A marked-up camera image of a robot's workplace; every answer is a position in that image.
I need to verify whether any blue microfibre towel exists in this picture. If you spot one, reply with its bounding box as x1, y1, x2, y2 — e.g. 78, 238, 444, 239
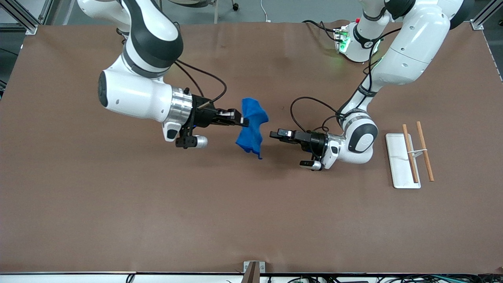
235, 97, 270, 160

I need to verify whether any office chair base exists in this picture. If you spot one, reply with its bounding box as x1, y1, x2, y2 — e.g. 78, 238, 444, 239
159, 0, 239, 24

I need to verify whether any wooden chopstick pair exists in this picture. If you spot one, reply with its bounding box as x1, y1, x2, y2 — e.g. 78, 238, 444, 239
416, 121, 435, 182

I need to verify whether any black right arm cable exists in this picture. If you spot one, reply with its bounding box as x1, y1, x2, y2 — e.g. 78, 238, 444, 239
173, 59, 228, 107

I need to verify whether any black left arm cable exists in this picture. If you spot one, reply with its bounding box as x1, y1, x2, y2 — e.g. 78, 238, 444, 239
290, 97, 346, 134

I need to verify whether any white rack base plate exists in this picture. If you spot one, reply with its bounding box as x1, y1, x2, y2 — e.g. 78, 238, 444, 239
385, 133, 421, 189

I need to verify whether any black arm base cable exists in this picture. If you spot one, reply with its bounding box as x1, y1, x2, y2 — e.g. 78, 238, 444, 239
302, 20, 338, 42

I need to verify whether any metal table edge bracket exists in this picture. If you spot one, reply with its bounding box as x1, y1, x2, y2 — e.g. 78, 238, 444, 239
242, 261, 266, 283

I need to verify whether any aluminium frame profile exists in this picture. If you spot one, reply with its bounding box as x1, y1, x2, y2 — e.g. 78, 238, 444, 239
470, 0, 503, 31
0, 0, 53, 35

